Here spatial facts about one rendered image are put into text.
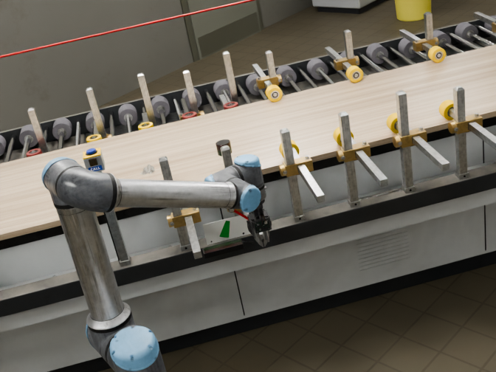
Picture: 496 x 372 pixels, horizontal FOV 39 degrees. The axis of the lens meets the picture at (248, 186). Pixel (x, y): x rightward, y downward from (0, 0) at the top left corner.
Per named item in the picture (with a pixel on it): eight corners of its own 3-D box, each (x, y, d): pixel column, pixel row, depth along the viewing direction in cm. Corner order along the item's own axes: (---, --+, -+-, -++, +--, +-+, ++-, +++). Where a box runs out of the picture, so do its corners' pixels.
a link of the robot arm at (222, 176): (215, 184, 236) (246, 170, 242) (198, 174, 245) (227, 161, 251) (221, 208, 241) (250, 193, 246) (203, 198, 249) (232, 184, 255)
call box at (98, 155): (105, 171, 272) (100, 153, 269) (88, 176, 272) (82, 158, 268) (105, 164, 279) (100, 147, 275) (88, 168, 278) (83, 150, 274)
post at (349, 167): (360, 213, 306) (348, 112, 284) (353, 215, 305) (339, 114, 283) (357, 209, 309) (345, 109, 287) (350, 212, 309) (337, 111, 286)
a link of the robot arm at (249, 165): (226, 159, 250) (249, 148, 255) (233, 190, 256) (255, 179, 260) (241, 165, 243) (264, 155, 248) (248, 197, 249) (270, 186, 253)
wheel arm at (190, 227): (203, 259, 266) (201, 249, 264) (194, 261, 265) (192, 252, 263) (189, 207, 304) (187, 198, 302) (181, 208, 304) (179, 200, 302)
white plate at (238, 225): (266, 229, 299) (263, 209, 294) (207, 245, 296) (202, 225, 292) (266, 229, 299) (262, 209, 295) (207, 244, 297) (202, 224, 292)
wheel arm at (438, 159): (450, 169, 270) (449, 161, 268) (441, 171, 270) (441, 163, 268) (400, 124, 314) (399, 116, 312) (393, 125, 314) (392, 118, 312)
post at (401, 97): (414, 193, 307) (406, 91, 285) (406, 195, 306) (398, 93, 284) (410, 190, 310) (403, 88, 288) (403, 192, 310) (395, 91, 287)
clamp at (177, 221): (201, 222, 291) (199, 212, 288) (170, 230, 290) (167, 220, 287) (199, 215, 296) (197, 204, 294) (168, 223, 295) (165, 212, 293)
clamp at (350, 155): (371, 156, 293) (370, 145, 291) (340, 164, 292) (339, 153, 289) (366, 150, 299) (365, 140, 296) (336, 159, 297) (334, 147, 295)
